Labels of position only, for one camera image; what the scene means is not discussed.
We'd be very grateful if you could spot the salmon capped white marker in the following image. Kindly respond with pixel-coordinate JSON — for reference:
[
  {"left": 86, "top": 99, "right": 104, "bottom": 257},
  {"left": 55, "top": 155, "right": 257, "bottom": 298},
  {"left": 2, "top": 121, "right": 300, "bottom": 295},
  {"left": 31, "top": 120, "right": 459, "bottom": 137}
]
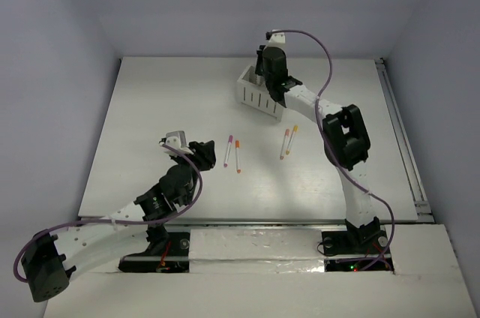
[{"left": 279, "top": 128, "right": 290, "bottom": 160}]

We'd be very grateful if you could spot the yellow capped white marker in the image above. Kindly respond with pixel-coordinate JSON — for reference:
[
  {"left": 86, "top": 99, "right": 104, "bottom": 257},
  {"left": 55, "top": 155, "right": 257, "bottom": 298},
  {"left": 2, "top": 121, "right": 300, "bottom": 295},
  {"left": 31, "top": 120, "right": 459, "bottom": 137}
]
[{"left": 286, "top": 125, "right": 299, "bottom": 155}]

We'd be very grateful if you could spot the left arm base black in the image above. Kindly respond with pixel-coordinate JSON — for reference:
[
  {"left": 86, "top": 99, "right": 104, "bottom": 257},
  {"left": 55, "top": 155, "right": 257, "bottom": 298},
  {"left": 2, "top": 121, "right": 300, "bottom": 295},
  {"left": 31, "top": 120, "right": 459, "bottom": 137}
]
[{"left": 118, "top": 226, "right": 191, "bottom": 274}]

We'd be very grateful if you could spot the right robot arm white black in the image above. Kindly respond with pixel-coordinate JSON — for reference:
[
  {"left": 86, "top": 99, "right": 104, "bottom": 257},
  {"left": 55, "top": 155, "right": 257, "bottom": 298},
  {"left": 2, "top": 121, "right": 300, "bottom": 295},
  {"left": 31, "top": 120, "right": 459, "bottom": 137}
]
[{"left": 256, "top": 45, "right": 380, "bottom": 252}]

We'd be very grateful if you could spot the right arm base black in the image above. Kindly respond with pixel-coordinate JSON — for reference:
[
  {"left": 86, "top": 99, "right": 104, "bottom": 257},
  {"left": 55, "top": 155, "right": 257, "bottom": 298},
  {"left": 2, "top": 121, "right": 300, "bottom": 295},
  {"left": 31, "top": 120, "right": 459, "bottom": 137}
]
[{"left": 316, "top": 217, "right": 394, "bottom": 272}]

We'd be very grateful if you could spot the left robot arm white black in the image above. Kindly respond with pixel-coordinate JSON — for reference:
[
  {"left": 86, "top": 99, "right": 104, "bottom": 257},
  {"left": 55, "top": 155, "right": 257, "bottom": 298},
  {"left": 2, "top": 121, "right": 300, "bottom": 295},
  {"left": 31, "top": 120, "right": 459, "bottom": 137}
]
[{"left": 14, "top": 135, "right": 216, "bottom": 302}]

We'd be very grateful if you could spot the purple capped white marker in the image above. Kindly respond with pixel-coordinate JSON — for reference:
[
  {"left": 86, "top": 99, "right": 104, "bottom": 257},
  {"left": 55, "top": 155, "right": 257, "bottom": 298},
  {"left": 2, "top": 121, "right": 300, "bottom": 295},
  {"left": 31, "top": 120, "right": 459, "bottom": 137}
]
[{"left": 223, "top": 135, "right": 233, "bottom": 168}]

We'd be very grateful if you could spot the orange capped white marker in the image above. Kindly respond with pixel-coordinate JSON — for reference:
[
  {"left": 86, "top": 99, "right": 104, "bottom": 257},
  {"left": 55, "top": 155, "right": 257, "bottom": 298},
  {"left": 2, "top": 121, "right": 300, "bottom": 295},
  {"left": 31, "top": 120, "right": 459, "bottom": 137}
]
[{"left": 235, "top": 139, "right": 242, "bottom": 174}]

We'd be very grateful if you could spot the white two-compartment pen holder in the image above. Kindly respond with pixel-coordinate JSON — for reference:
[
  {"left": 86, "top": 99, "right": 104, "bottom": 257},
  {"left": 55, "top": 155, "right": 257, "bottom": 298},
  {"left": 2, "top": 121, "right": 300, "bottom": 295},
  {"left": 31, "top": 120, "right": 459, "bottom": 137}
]
[{"left": 235, "top": 65, "right": 284, "bottom": 122}]

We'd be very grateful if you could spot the white foam block centre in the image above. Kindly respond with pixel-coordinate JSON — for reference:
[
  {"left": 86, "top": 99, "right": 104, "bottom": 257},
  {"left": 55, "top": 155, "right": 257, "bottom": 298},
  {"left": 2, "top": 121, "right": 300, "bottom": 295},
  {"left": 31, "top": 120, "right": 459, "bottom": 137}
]
[{"left": 188, "top": 228, "right": 325, "bottom": 274}]

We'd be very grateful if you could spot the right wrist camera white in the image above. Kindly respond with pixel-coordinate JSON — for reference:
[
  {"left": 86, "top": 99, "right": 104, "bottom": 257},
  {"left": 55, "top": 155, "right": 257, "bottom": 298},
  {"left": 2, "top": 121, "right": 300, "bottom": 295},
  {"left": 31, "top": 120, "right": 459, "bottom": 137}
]
[{"left": 265, "top": 30, "right": 286, "bottom": 49}]

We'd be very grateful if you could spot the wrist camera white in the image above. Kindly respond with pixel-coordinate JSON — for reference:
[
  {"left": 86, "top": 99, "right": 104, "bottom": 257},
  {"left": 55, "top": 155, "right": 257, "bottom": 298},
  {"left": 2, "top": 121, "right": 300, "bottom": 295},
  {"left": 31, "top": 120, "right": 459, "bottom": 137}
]
[
  {"left": 265, "top": 30, "right": 286, "bottom": 49},
  {"left": 159, "top": 130, "right": 193, "bottom": 157}
]

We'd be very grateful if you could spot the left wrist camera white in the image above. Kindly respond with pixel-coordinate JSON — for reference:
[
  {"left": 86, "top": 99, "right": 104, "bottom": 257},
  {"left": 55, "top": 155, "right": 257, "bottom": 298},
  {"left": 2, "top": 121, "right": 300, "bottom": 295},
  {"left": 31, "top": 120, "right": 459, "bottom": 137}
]
[{"left": 159, "top": 130, "right": 193, "bottom": 157}]

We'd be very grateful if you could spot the aluminium rail front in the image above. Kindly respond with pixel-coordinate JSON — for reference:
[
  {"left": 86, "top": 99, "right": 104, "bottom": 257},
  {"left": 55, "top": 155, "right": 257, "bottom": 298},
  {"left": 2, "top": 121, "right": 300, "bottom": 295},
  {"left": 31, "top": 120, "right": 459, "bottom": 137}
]
[{"left": 73, "top": 215, "right": 344, "bottom": 227}]

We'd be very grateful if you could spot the aluminium rail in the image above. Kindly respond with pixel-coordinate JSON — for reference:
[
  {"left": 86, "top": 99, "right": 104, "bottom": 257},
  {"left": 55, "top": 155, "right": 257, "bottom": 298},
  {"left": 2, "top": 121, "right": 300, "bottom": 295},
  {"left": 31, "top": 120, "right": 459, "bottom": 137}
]
[
  {"left": 375, "top": 58, "right": 435, "bottom": 224},
  {"left": 73, "top": 215, "right": 344, "bottom": 227}
]

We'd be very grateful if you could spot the aluminium rail right side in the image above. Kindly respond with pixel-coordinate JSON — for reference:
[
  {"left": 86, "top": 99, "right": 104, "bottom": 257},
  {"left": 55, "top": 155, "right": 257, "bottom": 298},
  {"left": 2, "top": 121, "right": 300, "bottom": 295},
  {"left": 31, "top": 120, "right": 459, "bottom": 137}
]
[{"left": 375, "top": 58, "right": 435, "bottom": 224}]

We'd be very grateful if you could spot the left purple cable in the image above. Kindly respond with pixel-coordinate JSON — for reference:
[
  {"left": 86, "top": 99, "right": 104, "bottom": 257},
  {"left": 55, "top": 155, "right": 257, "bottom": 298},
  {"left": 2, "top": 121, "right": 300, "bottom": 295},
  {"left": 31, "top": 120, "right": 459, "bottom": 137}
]
[{"left": 13, "top": 143, "right": 204, "bottom": 284}]

